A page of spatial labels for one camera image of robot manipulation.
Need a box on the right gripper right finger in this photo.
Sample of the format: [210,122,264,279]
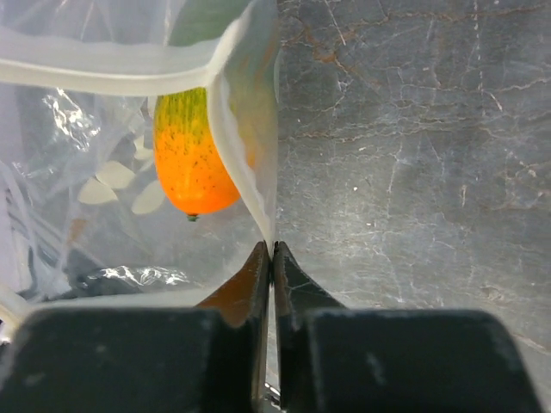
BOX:
[273,242,542,412]

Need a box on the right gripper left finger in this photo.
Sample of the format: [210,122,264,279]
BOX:
[1,242,269,412]

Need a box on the clear zip top bag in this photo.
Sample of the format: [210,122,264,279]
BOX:
[1,1,281,342]

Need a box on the green orange mango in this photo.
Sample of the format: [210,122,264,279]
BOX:
[152,0,259,223]

